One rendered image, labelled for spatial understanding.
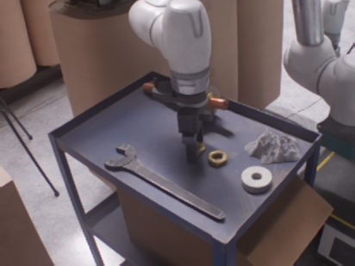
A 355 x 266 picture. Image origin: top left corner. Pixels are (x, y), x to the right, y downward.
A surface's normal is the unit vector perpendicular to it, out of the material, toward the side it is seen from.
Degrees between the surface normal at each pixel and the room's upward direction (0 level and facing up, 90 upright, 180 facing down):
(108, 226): 0
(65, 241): 0
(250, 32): 90
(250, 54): 90
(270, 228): 26
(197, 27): 81
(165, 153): 0
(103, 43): 90
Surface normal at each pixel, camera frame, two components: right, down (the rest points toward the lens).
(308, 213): 0.26, -0.58
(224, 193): -0.07, -0.81
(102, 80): -0.23, 0.58
